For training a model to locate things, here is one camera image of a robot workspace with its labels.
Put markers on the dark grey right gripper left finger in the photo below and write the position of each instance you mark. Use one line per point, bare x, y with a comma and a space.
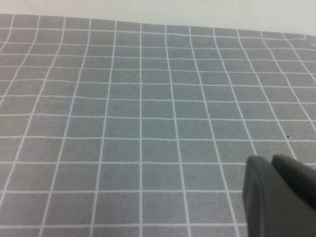
264, 202

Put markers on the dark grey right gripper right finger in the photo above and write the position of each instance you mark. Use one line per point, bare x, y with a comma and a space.
296, 175

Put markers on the grey white-grid tablecloth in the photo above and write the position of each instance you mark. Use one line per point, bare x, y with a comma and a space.
123, 123

